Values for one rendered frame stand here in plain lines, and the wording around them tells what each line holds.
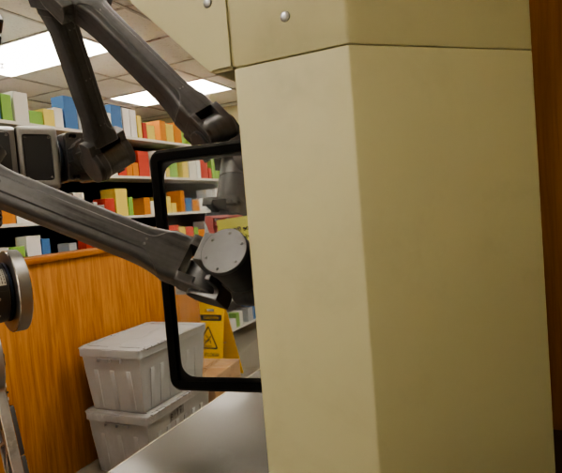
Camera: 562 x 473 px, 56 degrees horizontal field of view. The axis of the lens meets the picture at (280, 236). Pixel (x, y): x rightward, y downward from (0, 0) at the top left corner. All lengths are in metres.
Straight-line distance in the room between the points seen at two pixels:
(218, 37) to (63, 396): 2.64
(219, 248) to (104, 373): 2.31
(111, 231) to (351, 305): 0.37
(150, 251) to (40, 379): 2.25
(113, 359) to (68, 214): 2.09
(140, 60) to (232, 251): 0.50
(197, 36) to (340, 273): 0.26
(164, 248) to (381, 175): 0.34
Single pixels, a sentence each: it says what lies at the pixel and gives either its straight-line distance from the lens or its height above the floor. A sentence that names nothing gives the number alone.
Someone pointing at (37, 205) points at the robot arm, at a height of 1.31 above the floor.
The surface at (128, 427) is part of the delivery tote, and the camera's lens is 2.87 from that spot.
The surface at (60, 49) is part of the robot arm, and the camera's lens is 1.21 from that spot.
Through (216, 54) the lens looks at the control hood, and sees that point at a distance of 0.52.
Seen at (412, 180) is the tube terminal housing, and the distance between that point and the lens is 0.48.
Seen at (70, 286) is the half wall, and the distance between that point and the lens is 3.00.
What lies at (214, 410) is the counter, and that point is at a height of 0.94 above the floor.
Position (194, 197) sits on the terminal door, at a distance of 0.86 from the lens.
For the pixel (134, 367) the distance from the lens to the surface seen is 2.73.
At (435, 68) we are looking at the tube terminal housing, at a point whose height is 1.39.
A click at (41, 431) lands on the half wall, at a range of 2.97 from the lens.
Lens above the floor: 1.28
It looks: 3 degrees down
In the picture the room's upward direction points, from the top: 5 degrees counter-clockwise
